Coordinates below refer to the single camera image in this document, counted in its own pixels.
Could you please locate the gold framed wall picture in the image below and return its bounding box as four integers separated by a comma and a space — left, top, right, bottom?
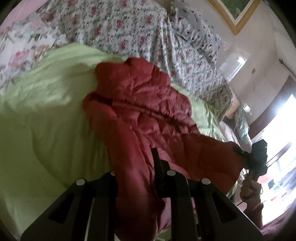
208, 0, 260, 36

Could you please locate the red quilted puffer coat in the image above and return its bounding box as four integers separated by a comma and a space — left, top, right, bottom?
82, 58, 245, 240

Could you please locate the blue cherry print pillow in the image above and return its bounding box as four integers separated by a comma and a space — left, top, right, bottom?
169, 1, 221, 65

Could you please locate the small floral pattern quilt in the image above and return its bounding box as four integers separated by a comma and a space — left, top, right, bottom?
37, 1, 233, 120

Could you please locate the person's right hand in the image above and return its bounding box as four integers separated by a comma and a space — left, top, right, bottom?
240, 173, 264, 229

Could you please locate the large rose floral pillow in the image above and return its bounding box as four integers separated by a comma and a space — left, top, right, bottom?
1, 14, 67, 95

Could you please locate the pink pillow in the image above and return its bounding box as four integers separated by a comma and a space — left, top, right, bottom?
1, 0, 47, 34

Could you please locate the light green bed sheet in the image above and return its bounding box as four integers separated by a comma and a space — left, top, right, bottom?
0, 43, 239, 241

